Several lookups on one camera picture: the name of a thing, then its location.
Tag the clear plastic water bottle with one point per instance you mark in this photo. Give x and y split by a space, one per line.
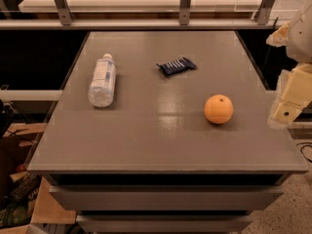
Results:
102 87

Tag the cardboard box with clutter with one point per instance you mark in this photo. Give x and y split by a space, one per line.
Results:
26 207

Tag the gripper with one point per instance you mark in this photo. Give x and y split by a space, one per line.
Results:
300 39

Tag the orange fruit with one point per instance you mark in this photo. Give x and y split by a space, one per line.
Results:
218 109

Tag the dark blue snack packet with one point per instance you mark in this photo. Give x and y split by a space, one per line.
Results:
176 66

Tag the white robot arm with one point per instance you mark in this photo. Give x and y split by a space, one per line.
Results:
296 35

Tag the metal railing frame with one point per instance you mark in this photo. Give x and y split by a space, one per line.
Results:
141 14

